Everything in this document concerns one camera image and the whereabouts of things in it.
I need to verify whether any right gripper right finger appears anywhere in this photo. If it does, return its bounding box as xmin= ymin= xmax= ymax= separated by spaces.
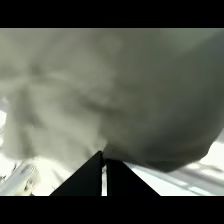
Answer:
xmin=105 ymin=158 xmax=161 ymax=197

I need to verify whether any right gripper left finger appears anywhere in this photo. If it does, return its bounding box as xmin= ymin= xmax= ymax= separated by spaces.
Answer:
xmin=49 ymin=150 xmax=105 ymax=197

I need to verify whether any grey garment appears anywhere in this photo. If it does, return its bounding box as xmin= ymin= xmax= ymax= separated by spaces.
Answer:
xmin=0 ymin=28 xmax=224 ymax=173

